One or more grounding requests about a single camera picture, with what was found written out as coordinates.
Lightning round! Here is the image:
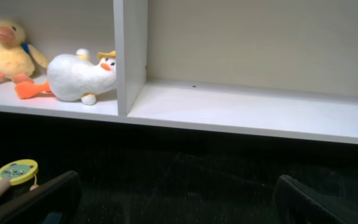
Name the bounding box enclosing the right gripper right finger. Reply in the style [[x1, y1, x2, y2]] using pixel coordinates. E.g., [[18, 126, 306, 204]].
[[272, 174, 358, 224]]

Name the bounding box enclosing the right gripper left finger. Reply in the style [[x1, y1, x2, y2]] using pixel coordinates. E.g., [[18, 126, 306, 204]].
[[0, 170, 83, 224]]

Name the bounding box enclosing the yellow and green rattle drum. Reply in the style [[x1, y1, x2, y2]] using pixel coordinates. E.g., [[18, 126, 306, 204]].
[[0, 159, 40, 215]]

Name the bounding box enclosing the white plush goose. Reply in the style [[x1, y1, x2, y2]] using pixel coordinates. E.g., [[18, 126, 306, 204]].
[[14, 48, 117, 106]]

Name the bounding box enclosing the white shelf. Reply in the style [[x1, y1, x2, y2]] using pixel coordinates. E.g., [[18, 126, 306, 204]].
[[0, 0, 358, 147]]

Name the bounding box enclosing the yellow plush duck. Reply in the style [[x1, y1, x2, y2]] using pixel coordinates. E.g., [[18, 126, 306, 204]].
[[0, 19, 50, 88]]

